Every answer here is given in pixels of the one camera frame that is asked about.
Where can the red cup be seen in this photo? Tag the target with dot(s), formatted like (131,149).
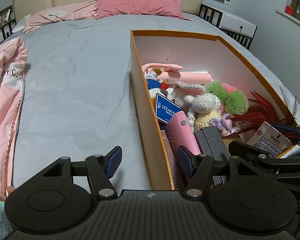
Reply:
(289,10)

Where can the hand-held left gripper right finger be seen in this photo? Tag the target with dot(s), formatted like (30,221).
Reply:
(186,162)

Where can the white drawer nightstand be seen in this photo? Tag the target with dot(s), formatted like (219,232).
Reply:
(237,25)

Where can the dark pink pillow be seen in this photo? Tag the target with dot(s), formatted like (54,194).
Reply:
(140,3)

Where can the pink handheld comb device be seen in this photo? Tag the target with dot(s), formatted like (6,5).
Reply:
(190,76)

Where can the white crochet bunny plush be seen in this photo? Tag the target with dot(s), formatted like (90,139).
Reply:
(205,102)

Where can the silver photo frame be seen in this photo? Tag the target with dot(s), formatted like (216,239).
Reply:
(3,17)

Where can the dark grey box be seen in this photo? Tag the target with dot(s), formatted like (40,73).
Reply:
(210,140)

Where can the pink leather wallet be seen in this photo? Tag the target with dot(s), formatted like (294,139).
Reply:
(182,135)

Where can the pink blanket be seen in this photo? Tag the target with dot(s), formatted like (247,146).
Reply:
(5,105)

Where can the orange cardboard box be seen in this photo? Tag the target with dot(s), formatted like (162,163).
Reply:
(150,130)

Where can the grey bed sheet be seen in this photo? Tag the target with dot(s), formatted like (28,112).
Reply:
(77,80)

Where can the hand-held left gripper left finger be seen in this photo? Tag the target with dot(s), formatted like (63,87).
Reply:
(114,161)

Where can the white cream sachet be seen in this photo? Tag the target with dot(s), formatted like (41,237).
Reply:
(267,137)

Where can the red green feather toy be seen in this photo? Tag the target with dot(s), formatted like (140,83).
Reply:
(260,112)

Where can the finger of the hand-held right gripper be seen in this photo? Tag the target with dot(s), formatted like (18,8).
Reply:
(265,161)
(295,132)

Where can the pink peach plush toy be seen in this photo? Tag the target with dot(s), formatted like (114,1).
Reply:
(235,100)

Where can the white wall thermostat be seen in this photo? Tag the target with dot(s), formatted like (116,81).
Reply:
(228,1)

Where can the light pink pillow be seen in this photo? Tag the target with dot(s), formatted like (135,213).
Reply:
(60,15)

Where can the mauve glitter box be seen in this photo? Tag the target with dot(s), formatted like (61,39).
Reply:
(170,155)

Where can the black frame nightstand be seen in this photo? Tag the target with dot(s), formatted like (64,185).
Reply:
(2,33)

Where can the white window sill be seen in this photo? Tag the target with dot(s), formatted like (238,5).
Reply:
(292,17)

